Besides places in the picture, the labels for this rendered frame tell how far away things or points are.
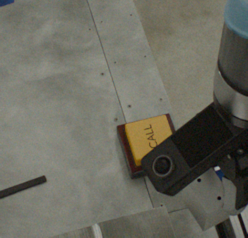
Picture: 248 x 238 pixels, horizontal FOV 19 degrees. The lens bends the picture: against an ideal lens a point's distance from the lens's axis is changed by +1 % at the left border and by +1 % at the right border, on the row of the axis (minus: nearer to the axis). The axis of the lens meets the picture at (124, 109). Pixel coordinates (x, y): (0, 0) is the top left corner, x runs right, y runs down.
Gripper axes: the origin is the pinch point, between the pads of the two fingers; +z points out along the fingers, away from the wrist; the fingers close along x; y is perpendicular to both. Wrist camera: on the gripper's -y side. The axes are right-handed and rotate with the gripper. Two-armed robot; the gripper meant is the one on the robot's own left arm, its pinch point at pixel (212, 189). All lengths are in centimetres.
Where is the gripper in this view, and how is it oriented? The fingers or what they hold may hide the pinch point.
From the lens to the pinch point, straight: 86.6
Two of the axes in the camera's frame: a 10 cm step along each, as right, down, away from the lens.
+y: 8.8, -4.2, 2.4
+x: -4.8, -7.5, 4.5
